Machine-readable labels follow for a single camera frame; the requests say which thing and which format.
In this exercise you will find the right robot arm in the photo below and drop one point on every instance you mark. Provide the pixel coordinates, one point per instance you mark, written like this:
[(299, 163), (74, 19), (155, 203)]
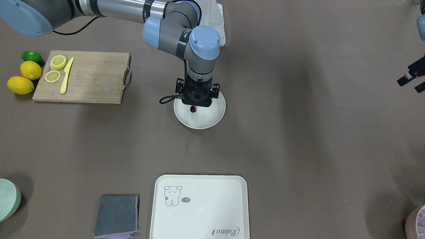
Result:
[(173, 27)]

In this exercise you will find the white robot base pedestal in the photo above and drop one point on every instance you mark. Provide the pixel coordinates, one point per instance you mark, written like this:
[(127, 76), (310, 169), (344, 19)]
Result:
[(212, 15)]

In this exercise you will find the lemon slice lower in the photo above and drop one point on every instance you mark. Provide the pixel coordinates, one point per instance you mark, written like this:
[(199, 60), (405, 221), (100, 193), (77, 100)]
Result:
[(52, 76)]

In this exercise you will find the bamboo cutting board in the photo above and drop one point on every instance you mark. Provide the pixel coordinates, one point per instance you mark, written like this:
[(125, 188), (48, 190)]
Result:
[(95, 77)]

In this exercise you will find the whole lemon upper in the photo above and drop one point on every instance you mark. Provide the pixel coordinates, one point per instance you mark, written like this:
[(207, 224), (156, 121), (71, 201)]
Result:
[(31, 70)]

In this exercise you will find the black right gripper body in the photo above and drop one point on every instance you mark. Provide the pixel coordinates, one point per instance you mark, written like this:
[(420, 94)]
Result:
[(180, 87)]

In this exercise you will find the lemon slice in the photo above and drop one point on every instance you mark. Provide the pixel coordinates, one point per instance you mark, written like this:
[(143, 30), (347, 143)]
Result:
[(52, 76), (58, 62)]

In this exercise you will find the pink bowl of ice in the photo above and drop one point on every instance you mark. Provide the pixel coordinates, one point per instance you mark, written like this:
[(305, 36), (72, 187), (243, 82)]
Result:
[(415, 224)]

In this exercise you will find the mint green bowl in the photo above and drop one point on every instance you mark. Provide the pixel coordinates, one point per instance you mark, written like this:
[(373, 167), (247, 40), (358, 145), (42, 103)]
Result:
[(10, 197)]

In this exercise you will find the whole lemon lower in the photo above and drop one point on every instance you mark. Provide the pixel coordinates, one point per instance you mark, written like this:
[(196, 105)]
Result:
[(20, 85)]

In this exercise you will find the lemon slice upper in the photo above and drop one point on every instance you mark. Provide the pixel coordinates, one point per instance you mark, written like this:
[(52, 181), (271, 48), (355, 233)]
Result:
[(58, 62)]

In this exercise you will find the whole lemon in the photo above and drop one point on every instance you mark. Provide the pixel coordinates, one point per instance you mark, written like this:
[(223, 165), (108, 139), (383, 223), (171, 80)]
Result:
[(31, 70), (20, 85)]

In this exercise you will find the yellow plastic knife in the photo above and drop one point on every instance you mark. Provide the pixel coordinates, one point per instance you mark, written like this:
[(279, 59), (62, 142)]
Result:
[(67, 69)]

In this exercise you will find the folded grey cloth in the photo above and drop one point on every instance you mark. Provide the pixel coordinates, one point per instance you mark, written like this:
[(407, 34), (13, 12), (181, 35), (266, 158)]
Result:
[(117, 216)]

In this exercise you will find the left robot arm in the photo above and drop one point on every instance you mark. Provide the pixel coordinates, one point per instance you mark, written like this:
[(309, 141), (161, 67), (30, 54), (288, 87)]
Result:
[(420, 22)]

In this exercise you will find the green lime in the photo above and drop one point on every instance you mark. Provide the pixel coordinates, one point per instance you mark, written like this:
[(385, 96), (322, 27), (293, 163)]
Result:
[(30, 55)]

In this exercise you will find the beige round plate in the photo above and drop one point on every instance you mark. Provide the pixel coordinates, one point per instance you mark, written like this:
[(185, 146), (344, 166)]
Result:
[(203, 117)]

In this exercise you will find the cream rabbit tray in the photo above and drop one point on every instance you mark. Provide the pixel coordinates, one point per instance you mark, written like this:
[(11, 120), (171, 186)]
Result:
[(200, 207)]

